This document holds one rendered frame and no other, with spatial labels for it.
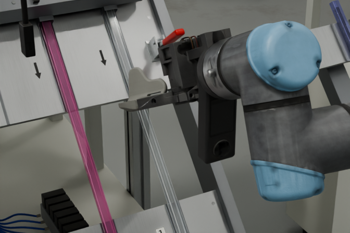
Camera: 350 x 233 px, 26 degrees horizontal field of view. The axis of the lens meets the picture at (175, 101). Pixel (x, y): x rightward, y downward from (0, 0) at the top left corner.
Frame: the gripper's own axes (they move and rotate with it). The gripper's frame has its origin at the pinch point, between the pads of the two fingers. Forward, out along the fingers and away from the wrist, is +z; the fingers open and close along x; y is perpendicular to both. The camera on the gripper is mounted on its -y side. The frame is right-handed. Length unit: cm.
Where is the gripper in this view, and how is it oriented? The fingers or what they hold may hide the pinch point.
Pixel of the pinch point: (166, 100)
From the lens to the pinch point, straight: 111.6
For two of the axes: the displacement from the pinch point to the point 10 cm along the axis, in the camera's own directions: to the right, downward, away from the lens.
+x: -8.9, 2.1, -4.1
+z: -4.1, 0.8, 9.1
